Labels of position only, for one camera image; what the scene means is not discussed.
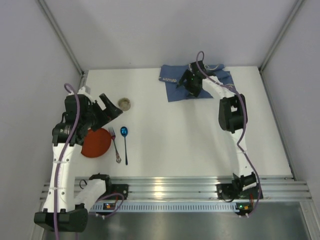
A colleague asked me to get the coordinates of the blue cloth placemat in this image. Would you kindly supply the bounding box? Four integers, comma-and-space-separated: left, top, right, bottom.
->
158, 64, 234, 103

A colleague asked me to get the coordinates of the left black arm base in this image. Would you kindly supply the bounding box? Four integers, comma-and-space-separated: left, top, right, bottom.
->
98, 184, 129, 200

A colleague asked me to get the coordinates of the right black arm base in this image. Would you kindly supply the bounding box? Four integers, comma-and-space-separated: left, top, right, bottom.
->
216, 183, 261, 202

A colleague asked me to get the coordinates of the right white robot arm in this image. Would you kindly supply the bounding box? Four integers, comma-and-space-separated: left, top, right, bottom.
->
176, 61, 257, 202

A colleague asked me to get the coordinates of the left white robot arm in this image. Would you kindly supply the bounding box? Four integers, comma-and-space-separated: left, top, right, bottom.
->
34, 83, 123, 238

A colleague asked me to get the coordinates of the small speckled ceramic cup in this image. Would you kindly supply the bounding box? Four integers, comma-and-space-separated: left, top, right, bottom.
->
117, 97, 131, 112

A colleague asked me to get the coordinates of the blue metal spoon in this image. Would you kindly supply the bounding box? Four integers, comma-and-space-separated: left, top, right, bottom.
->
120, 126, 129, 166

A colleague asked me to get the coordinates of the red plate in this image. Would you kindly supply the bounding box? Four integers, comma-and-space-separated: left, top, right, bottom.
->
81, 128, 112, 158

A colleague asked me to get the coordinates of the iridescent metal fork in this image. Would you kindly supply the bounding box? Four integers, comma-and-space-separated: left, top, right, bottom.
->
108, 127, 122, 164

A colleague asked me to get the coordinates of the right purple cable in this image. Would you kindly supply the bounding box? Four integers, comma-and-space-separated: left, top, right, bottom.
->
195, 51, 262, 218

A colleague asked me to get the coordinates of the aluminium mounting rail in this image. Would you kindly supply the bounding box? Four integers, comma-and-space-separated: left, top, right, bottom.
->
39, 175, 312, 201

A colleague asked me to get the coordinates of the perforated cable duct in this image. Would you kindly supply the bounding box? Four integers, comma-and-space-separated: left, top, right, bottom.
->
90, 201, 252, 213

